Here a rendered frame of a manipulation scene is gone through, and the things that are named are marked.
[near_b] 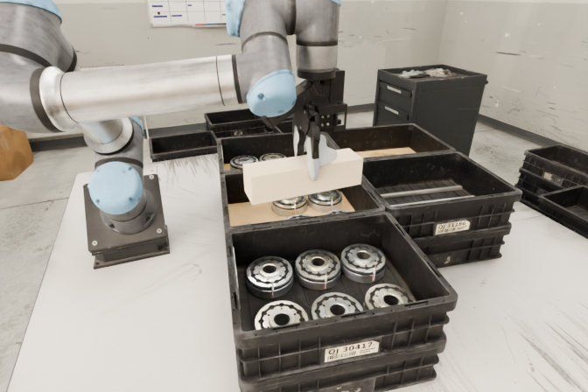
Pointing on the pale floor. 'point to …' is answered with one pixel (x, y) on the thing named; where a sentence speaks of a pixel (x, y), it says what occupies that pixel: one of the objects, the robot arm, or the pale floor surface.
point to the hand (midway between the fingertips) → (304, 169)
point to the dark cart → (431, 102)
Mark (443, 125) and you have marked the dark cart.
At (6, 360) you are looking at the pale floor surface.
